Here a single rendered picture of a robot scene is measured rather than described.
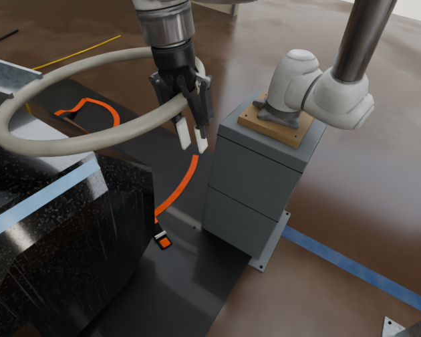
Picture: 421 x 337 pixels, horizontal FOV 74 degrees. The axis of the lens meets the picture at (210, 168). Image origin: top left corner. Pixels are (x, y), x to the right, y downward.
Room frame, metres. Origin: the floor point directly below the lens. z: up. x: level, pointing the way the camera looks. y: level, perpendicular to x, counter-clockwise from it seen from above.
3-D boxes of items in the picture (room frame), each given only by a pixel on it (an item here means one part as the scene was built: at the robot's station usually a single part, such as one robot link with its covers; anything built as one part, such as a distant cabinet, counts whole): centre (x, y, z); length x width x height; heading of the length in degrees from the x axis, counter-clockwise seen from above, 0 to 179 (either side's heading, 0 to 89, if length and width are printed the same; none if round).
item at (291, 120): (1.10, -0.25, 0.86); 0.22 x 0.18 x 0.06; 77
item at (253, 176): (1.10, -0.26, 0.40); 0.50 x 0.50 x 0.80; 66
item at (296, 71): (1.09, -0.27, 1.00); 0.18 x 0.16 x 0.22; 53
